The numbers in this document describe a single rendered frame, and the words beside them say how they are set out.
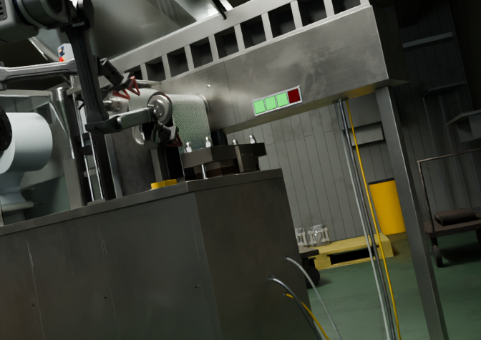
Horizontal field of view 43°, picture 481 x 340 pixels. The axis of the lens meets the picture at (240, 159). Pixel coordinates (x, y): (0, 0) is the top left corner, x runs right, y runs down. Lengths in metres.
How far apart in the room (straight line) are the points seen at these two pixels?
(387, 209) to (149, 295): 5.79
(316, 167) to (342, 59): 6.08
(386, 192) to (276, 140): 1.76
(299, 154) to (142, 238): 6.32
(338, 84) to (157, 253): 0.99
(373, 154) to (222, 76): 5.85
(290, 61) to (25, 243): 1.45
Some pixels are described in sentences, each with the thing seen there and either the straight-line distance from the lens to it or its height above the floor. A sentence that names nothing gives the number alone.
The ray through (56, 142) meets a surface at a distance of 3.50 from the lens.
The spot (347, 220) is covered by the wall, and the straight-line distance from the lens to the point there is 8.56.
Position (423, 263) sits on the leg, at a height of 0.40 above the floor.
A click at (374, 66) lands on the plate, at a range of 2.47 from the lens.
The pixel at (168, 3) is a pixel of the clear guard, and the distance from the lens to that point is 2.97.
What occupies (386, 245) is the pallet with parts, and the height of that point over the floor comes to 0.11.
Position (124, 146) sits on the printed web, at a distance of 2.90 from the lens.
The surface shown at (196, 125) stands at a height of 1.16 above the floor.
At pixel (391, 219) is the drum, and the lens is 7.95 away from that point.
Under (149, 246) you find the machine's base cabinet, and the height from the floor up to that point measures 0.69.
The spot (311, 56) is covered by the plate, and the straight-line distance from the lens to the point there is 2.60.
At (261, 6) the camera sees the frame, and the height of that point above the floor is 1.61.
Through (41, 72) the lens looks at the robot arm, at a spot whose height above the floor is 1.43.
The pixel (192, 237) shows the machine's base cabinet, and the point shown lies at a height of 0.70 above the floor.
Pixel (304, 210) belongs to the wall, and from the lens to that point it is 8.59.
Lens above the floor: 0.79
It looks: 4 degrees up
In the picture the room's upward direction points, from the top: 12 degrees counter-clockwise
